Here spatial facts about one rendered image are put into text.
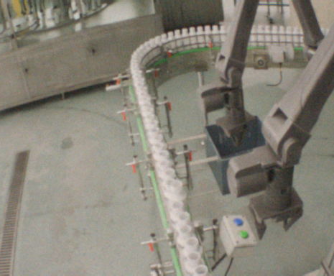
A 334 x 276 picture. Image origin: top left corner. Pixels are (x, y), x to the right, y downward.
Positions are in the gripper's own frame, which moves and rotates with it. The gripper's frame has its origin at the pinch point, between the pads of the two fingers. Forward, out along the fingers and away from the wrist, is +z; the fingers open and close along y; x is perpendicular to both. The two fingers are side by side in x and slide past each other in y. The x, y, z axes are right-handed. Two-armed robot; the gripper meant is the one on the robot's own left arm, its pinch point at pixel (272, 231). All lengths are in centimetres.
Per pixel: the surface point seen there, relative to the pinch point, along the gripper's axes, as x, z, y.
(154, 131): 86, 23, -15
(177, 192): 45, 22, -14
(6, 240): 155, 140, -150
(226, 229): 30.1, 29.1, -2.0
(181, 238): 28.8, 26.3, -16.8
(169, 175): 57, 23, -15
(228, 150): 116, 63, 25
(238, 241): 22.4, 27.9, -0.2
